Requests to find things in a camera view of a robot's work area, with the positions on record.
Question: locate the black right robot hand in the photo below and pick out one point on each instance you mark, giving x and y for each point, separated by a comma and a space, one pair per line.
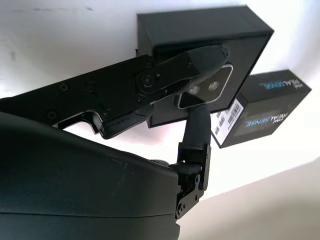
75, 187

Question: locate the small silver depth camera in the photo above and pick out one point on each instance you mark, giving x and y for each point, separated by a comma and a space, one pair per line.
215, 82

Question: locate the black RealSense box lid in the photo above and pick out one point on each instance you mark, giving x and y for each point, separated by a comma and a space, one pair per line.
275, 110

